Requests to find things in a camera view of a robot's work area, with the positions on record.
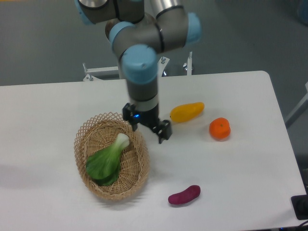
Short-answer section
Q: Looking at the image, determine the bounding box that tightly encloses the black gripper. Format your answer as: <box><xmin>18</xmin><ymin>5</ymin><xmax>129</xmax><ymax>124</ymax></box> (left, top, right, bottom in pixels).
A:
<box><xmin>122</xmin><ymin>103</ymin><xmax>172</xmax><ymax>144</ymax></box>

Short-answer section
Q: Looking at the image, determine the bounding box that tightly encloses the green bok choy vegetable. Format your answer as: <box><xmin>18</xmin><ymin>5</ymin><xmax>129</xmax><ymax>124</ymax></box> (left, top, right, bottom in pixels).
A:
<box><xmin>86</xmin><ymin>133</ymin><xmax>129</xmax><ymax>186</ymax></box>

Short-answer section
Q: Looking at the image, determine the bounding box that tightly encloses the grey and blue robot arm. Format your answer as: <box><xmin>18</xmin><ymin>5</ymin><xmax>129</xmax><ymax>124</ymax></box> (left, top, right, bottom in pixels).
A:
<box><xmin>75</xmin><ymin>0</ymin><xmax>202</xmax><ymax>142</ymax></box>

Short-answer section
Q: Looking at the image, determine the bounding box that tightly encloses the woven wicker basket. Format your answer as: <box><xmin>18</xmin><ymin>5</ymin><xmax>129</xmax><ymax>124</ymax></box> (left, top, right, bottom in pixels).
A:
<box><xmin>74</xmin><ymin>112</ymin><xmax>150</xmax><ymax>201</ymax></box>

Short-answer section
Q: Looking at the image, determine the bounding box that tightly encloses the yellow mango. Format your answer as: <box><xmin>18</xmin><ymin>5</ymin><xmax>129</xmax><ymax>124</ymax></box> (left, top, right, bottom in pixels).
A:
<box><xmin>169</xmin><ymin>102</ymin><xmax>205</xmax><ymax>123</ymax></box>

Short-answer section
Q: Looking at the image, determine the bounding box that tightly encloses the orange tangerine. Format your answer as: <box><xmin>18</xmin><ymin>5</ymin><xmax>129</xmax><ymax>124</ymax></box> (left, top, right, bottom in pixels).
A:
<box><xmin>209</xmin><ymin>117</ymin><xmax>231</xmax><ymax>140</ymax></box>

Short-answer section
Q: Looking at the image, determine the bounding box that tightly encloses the purple sweet potato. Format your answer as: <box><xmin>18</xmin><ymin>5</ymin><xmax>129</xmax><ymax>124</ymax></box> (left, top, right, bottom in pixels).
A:
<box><xmin>168</xmin><ymin>185</ymin><xmax>201</xmax><ymax>205</ymax></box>

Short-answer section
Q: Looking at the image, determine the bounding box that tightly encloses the black device at table edge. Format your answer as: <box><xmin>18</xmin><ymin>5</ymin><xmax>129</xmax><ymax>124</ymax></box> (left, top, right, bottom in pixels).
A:
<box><xmin>291</xmin><ymin>194</ymin><xmax>308</xmax><ymax>220</ymax></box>

